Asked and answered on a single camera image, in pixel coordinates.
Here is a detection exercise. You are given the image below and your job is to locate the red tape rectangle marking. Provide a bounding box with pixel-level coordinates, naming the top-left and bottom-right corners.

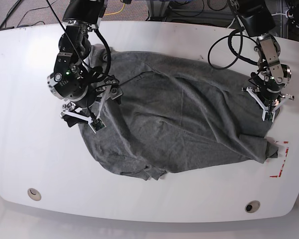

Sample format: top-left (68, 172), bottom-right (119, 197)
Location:
top-left (266, 140), bottom-right (291, 179)

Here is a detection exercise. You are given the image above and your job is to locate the white power strip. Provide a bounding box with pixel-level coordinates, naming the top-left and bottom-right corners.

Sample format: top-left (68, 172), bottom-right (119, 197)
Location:
top-left (285, 9), bottom-right (294, 19)

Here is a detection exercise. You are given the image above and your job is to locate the left table cable grommet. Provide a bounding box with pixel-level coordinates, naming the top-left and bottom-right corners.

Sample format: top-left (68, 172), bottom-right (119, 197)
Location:
top-left (27, 188), bottom-right (42, 201)

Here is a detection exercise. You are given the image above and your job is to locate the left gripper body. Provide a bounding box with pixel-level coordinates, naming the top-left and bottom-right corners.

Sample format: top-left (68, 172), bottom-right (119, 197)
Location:
top-left (242, 87), bottom-right (295, 114)

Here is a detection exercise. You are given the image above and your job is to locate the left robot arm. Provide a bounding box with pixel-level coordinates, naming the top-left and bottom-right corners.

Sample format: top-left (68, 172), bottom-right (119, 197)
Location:
top-left (225, 0), bottom-right (294, 121)

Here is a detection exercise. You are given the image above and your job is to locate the table cable grommet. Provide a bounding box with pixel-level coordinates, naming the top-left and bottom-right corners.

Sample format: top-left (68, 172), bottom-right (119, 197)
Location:
top-left (245, 201), bottom-right (261, 214)
top-left (27, 188), bottom-right (42, 201)

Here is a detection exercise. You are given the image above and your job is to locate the grey t-shirt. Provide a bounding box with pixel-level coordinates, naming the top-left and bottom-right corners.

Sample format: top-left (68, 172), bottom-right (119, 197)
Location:
top-left (79, 51), bottom-right (278, 180)

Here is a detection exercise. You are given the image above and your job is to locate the aluminium frame stand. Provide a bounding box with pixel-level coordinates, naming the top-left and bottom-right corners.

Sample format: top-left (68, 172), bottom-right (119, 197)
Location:
top-left (146, 0), bottom-right (171, 22)

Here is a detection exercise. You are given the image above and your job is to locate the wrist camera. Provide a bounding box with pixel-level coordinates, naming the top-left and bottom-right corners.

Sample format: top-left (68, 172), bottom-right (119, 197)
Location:
top-left (262, 111), bottom-right (276, 122)
top-left (89, 119), bottom-right (106, 133)

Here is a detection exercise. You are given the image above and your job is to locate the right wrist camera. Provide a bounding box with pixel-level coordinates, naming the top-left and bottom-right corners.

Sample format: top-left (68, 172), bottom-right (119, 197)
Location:
top-left (89, 119), bottom-right (106, 133)

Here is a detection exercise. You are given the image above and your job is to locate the yellow cable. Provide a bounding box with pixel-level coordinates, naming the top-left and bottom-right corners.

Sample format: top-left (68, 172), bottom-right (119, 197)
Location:
top-left (104, 3), bottom-right (126, 16)

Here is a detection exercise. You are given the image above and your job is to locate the right table cable grommet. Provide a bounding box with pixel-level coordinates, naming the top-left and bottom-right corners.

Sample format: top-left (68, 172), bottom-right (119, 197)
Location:
top-left (245, 201), bottom-right (261, 214)

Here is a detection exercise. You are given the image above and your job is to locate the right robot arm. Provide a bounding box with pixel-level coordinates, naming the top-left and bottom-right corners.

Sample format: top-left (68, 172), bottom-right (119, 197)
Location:
top-left (47, 0), bottom-right (123, 132)

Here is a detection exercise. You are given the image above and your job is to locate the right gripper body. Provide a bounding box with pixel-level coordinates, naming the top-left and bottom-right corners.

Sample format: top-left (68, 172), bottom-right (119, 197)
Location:
top-left (60, 83), bottom-right (120, 124)

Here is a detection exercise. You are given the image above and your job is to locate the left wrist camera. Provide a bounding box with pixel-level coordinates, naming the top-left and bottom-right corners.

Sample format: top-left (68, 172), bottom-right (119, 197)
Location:
top-left (262, 111), bottom-right (276, 122)

